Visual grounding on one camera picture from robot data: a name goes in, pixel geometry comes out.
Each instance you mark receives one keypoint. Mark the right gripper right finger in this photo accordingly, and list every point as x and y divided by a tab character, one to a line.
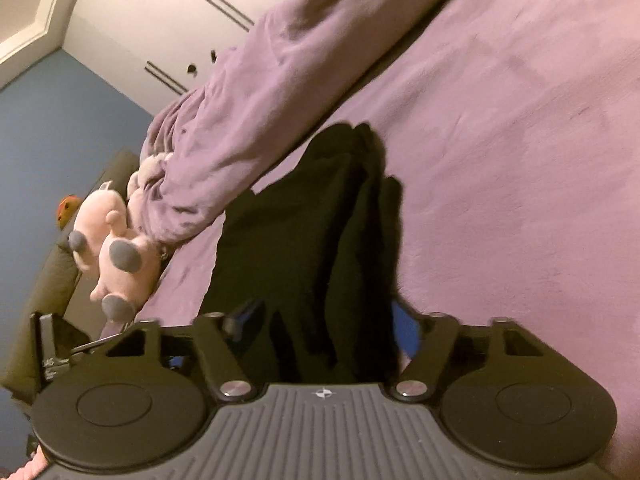
427	342

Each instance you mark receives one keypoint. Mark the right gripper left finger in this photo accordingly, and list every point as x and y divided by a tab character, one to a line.
217	338

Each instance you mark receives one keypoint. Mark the black garment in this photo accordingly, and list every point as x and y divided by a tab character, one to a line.
317	250

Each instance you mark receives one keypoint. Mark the pink plush toy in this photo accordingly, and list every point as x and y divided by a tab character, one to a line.
107	244

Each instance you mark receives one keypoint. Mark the orange plush toy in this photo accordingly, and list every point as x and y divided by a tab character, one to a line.
67	207

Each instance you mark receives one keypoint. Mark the purple bed sheet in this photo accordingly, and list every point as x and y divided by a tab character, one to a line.
513	126

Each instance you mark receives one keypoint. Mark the white wardrobe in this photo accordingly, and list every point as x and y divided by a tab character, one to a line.
153	51

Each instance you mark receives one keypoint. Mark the purple rumpled duvet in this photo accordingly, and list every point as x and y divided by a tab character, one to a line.
260	99

